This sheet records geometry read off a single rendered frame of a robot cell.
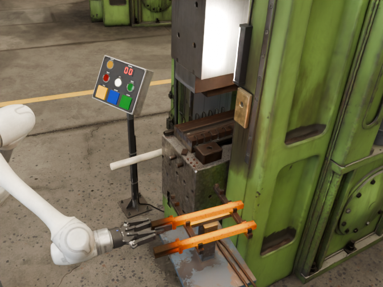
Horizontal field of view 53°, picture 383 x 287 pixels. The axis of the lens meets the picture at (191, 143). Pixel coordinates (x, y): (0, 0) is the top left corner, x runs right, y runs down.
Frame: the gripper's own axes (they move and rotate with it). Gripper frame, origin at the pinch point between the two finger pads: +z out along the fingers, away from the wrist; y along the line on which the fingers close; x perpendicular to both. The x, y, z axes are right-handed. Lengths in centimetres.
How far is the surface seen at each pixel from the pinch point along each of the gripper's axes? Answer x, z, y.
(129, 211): -97, 10, -108
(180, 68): 34, 32, -67
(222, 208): 1.4, 25.9, 0.2
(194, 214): 1.4, 13.6, 0.0
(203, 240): 1.5, 11.6, 13.2
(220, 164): -10, 45, -39
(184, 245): 1.4, 4.3, 13.3
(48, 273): -101, -51, -75
